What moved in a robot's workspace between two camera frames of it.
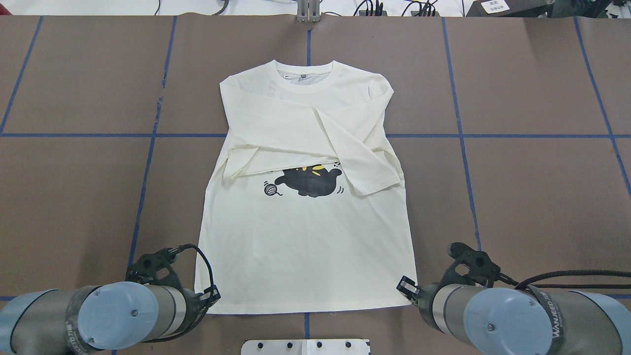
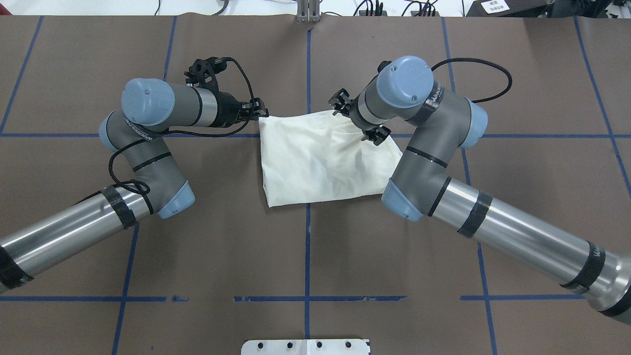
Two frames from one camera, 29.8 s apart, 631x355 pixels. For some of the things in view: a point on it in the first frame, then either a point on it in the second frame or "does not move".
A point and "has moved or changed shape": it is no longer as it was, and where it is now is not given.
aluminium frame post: x=308 y=11 does not move
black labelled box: x=509 y=8 does not move
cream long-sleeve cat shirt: x=303 y=210 has moved or changed shape
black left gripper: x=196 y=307 -> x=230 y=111
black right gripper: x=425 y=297 -> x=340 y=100
